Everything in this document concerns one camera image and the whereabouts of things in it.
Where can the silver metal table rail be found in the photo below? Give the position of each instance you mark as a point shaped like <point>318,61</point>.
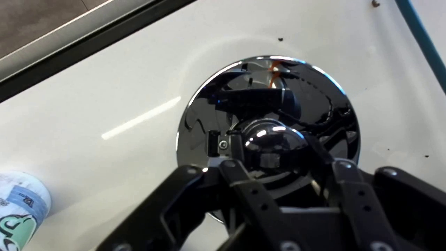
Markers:
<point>78,39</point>

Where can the shiny chrome round lid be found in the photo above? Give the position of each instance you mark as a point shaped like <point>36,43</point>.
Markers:
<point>256,110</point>

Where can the white blue plastic bottle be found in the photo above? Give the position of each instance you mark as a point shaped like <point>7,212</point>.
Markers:
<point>24,205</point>

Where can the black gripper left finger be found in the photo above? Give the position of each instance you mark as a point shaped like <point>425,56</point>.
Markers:
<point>178,205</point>

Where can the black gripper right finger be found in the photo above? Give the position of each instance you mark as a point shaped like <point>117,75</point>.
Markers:
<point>389,209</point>

